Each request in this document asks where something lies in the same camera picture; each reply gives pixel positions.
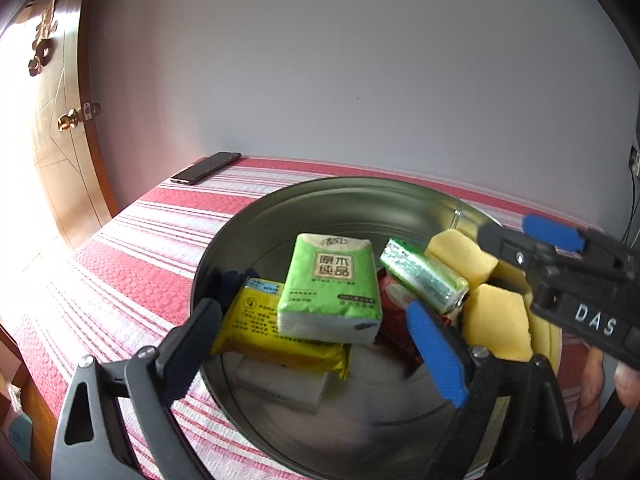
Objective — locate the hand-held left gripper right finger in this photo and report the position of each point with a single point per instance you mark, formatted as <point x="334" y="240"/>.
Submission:
<point x="440" y="355"/>

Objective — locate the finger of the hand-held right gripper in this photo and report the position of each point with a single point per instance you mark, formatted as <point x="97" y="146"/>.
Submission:
<point x="555" y="232"/>
<point x="505" y="245"/>

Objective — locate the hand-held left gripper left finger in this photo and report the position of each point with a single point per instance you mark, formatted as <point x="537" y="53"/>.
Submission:
<point x="200" y="332"/>

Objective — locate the yellow printed packet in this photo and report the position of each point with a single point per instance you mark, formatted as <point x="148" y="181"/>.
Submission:
<point x="250" y="325"/>

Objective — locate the yellow green scouring sponge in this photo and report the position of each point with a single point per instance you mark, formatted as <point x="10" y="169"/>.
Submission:
<point x="492" y="325"/>

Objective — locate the red packet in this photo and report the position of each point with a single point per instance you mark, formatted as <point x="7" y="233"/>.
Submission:
<point x="395" y="300"/>

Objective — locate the shiny green tissue pack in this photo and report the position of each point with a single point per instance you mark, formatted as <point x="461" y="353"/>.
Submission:
<point x="425" y="275"/>

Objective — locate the white blue tissue pack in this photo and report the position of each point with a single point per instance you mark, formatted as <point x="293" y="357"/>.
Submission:
<point x="285" y="385"/>

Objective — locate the green tissue pack brown label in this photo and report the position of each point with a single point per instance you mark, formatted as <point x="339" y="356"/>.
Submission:
<point x="330" y="300"/>

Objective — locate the round metal tin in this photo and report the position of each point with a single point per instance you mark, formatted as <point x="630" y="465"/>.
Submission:
<point x="350" y="220"/>

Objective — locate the person's right hand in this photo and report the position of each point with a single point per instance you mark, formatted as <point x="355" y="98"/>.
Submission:
<point x="592" y="385"/>

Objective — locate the dark blue fabric ball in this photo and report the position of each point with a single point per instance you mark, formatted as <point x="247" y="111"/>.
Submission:
<point x="235" y="285"/>

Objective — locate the red white striped bedsheet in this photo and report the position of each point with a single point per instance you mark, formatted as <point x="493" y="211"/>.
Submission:
<point x="125" y="270"/>

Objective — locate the dark smartphone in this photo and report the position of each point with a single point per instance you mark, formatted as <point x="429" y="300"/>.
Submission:
<point x="205" y="167"/>

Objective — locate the wooden door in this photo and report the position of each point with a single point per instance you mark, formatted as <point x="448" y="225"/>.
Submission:
<point x="60" y="170"/>

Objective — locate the gold door ornament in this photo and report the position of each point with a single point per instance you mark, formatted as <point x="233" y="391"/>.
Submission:
<point x="42" y="45"/>

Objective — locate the wall socket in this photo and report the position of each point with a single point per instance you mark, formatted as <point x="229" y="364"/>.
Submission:
<point x="635" y="160"/>

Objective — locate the wooden bed frame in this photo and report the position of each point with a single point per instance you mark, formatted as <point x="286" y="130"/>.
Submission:
<point x="30" y="400"/>

